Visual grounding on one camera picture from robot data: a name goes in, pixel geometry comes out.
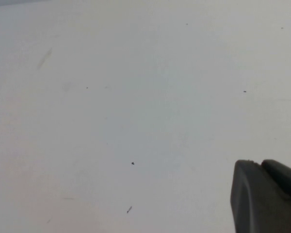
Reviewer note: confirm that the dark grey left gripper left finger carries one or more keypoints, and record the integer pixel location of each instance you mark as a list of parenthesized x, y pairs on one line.
[(253, 201)]

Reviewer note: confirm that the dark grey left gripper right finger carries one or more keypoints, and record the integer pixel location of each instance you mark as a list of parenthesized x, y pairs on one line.
[(285, 177)]

